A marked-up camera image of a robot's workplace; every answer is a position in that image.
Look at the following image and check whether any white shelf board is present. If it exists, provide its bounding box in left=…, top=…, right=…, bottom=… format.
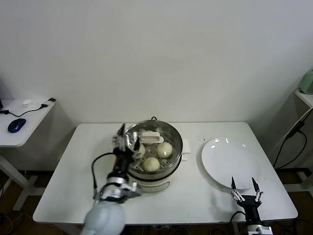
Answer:
left=294, top=89, right=313, bottom=108

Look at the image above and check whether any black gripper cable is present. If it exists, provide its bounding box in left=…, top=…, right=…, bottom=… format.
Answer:
left=91, top=152, right=115, bottom=200
left=229, top=211, right=246, bottom=225

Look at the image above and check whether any pale green appliance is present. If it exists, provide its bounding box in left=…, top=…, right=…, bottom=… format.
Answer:
left=298, top=69, right=313, bottom=95

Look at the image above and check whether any black desk cable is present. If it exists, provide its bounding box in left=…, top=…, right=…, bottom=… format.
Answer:
left=0, top=104, right=48, bottom=118

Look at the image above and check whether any silver black cable adapter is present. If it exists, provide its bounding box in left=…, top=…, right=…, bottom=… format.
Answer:
left=40, top=97, right=56, bottom=108

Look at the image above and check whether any white side desk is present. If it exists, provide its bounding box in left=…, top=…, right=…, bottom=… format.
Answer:
left=0, top=99, right=57, bottom=211

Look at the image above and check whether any white round plate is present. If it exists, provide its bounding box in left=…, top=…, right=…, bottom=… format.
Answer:
left=201, top=138, right=261, bottom=190

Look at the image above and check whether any round glass pot lid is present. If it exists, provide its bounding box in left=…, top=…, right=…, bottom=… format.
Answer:
left=123, top=121, right=183, bottom=176

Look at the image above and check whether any black power adapter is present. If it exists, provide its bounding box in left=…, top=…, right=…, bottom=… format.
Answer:
left=287, top=121, right=306, bottom=138

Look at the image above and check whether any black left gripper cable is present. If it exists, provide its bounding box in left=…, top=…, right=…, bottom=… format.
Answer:
left=91, top=152, right=115, bottom=200

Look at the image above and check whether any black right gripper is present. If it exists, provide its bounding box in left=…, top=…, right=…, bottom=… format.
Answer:
left=230, top=176, right=264, bottom=223

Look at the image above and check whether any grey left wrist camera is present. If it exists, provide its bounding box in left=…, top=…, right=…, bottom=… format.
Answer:
left=123, top=182, right=143, bottom=200

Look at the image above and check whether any blue computer mouse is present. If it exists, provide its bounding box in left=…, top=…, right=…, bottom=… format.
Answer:
left=7, top=118, right=27, bottom=134

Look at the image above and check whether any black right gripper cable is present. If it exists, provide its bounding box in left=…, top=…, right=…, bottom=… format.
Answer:
left=229, top=211, right=246, bottom=225

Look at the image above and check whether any white slanted strip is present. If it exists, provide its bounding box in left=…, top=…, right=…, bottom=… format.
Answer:
left=273, top=107, right=313, bottom=150

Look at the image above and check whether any stainless steel steamer basket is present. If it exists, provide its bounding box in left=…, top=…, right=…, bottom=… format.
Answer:
left=118, top=120, right=183, bottom=178

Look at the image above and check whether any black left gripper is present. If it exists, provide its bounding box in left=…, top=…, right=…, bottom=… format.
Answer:
left=111, top=124, right=142, bottom=175

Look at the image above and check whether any black looping power cable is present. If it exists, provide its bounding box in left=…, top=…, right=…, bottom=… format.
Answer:
left=272, top=131, right=308, bottom=170

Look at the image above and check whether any white steamed baozi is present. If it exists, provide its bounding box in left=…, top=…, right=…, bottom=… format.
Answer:
left=156, top=142, right=174, bottom=159
left=136, top=144, right=146, bottom=159
left=142, top=157, right=161, bottom=172

